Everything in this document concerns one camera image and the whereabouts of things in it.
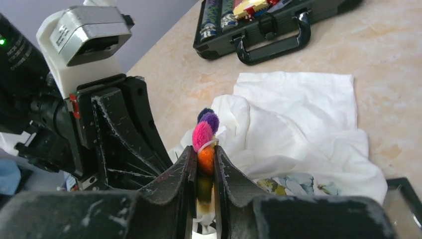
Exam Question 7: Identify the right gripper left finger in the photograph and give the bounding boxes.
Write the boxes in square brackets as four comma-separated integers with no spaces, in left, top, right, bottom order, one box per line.
[0,146,196,239]

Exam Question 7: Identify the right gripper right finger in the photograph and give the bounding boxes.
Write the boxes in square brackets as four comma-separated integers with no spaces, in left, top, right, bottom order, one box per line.
[214,146,398,239]

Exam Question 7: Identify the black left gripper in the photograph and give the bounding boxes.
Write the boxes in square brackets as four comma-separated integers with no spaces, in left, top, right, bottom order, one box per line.
[69,74,172,190]

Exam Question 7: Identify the colourful beaded brooch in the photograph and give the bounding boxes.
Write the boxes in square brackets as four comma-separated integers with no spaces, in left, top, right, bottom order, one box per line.
[192,108,219,215]

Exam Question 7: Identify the white printed t-shirt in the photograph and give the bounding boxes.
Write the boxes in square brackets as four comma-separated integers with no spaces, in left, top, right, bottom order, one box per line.
[168,71,388,236]

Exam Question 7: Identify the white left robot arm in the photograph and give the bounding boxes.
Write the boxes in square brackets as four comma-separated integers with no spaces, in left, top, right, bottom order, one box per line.
[0,16,172,190]

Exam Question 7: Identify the black poker chip case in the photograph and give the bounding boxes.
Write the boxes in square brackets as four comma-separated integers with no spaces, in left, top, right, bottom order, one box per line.
[193,0,361,65]

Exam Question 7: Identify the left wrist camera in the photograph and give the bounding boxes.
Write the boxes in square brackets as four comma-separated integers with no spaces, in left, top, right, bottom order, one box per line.
[36,1,134,99]

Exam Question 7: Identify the black square frame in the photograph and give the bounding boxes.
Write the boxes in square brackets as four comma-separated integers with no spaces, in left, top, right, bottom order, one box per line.
[383,177,422,239]

